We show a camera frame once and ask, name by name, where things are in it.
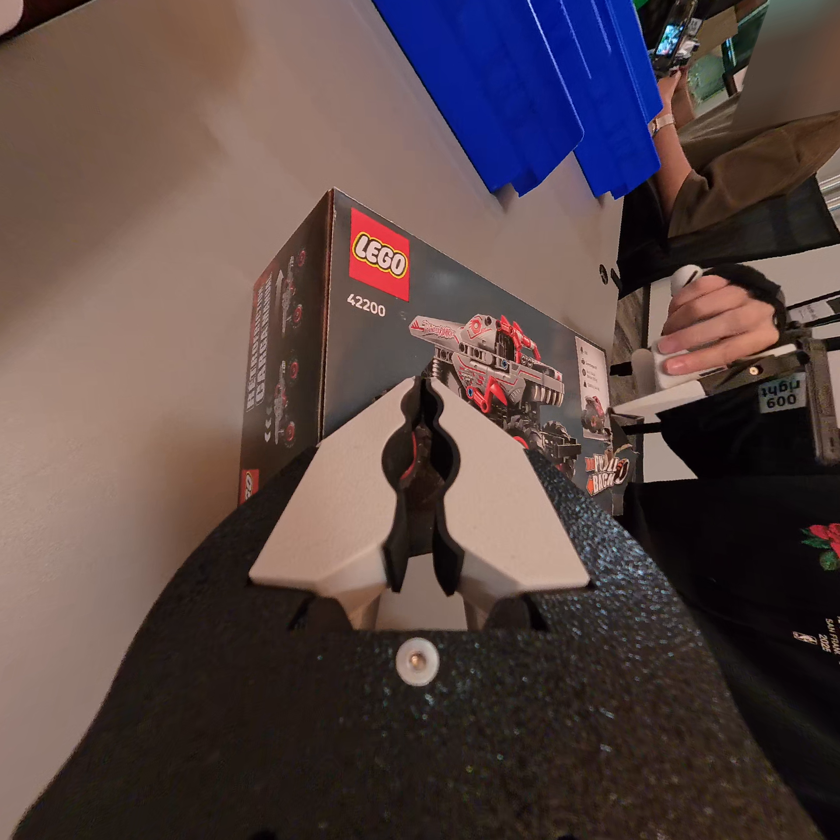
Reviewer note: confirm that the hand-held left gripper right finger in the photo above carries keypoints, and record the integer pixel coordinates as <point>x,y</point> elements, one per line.
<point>512,525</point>

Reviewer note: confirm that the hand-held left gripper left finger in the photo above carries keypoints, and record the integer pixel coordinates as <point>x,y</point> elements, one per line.
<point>328,518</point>

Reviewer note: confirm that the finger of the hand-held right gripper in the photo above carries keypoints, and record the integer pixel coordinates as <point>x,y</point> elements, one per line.
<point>656,403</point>

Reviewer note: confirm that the black toy truck set box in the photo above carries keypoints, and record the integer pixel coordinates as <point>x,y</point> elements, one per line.
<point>459,289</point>

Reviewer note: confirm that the person's right hand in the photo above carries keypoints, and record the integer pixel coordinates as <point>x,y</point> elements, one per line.
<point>722,321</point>

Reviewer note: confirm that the black hand-held device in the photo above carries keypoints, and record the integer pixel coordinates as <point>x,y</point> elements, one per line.
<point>673,39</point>

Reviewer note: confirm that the blue plastic bin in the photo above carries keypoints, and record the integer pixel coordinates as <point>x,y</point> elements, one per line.
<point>512,85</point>

